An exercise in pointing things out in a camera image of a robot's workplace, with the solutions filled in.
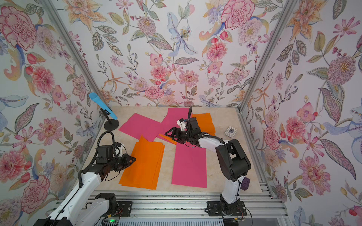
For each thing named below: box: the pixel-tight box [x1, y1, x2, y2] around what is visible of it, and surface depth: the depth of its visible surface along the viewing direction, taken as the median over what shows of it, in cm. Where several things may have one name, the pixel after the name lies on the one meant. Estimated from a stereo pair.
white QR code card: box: [224, 125, 238, 138], surface depth 106 cm
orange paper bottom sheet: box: [118, 140, 166, 190], surface depth 89 cm
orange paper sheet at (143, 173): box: [118, 135, 165, 190], surface depth 89 cm
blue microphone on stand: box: [89, 92, 118, 120], surface depth 94 cm
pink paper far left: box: [118, 113, 164, 142], surface depth 116 cm
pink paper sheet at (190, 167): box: [171, 141, 208, 188], surface depth 90 cm
